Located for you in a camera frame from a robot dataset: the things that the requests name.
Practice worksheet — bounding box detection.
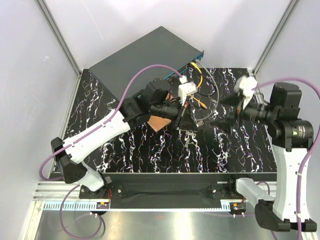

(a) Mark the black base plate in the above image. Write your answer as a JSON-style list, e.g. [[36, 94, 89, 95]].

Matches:
[[79, 172, 277, 211]]

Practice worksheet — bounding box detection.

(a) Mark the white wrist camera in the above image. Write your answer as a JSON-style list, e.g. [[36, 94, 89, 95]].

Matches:
[[233, 75, 258, 109], [178, 75, 197, 105]]

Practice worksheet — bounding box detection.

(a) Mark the wooden board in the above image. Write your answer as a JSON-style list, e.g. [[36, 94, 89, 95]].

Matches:
[[147, 92, 177, 132]]

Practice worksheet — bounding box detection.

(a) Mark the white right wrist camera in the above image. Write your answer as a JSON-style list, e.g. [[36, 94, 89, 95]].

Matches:
[[233, 75, 258, 109]]

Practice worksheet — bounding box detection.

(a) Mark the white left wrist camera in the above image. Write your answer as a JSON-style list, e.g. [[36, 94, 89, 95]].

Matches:
[[178, 75, 197, 105]]

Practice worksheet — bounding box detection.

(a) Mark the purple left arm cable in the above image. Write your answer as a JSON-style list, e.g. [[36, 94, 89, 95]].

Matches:
[[39, 64, 183, 181]]

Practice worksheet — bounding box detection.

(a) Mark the black cable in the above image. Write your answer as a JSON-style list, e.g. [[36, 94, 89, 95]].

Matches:
[[192, 72, 217, 97]]

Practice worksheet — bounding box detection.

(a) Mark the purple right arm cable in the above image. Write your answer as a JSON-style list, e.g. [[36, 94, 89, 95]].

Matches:
[[254, 76, 320, 240]]

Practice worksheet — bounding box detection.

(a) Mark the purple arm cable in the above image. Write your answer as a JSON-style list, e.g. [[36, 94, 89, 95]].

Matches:
[[254, 76, 320, 240], [39, 64, 183, 181]]

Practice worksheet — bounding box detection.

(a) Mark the aluminium frame rail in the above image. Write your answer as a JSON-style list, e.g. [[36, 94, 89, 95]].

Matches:
[[34, 182, 308, 213]]

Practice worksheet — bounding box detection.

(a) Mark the silver transceiver module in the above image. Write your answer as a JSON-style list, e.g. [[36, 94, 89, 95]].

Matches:
[[184, 139, 190, 148], [186, 131, 197, 140]]

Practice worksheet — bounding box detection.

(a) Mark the yellow fibre cable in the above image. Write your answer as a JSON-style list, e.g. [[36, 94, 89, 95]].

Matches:
[[186, 62, 208, 110]]

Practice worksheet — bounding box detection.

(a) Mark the dark grey network switch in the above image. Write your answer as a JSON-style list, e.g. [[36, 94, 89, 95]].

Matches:
[[89, 26, 204, 100]]

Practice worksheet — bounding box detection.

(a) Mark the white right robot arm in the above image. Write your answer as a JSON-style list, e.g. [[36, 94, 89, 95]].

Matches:
[[213, 79, 317, 233]]

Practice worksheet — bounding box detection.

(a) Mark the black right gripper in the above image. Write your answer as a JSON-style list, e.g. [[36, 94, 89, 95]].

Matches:
[[209, 91, 279, 136]]

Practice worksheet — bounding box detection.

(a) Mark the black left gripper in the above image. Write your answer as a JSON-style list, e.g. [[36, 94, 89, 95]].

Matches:
[[150, 96, 199, 131]]

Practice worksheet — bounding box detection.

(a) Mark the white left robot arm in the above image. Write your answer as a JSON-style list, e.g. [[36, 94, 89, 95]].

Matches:
[[51, 78, 198, 198]]

